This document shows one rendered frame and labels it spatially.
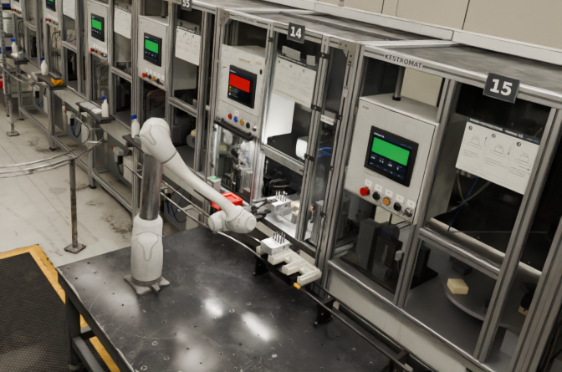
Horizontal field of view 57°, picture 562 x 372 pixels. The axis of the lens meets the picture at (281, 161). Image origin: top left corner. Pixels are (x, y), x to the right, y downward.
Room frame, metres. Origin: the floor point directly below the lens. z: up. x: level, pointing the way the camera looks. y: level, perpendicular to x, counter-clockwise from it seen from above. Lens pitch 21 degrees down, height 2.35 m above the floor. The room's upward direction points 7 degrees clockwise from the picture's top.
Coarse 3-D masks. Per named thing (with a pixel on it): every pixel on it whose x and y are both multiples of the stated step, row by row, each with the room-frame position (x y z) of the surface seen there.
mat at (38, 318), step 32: (0, 256) 3.30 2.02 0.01; (32, 256) 3.35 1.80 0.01; (0, 288) 2.92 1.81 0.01; (32, 288) 2.97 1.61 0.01; (0, 320) 2.62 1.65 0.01; (32, 320) 2.65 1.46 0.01; (64, 320) 2.69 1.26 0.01; (0, 352) 2.36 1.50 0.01; (32, 352) 2.39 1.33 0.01; (64, 352) 2.42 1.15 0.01; (96, 352) 2.45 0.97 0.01
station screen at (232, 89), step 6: (234, 72) 2.97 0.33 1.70; (246, 78) 2.89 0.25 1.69; (228, 84) 3.01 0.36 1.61; (228, 90) 3.01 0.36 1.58; (234, 90) 2.96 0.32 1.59; (240, 90) 2.92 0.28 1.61; (234, 96) 2.96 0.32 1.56; (240, 96) 2.92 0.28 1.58; (246, 96) 2.88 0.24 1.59; (246, 102) 2.88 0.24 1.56
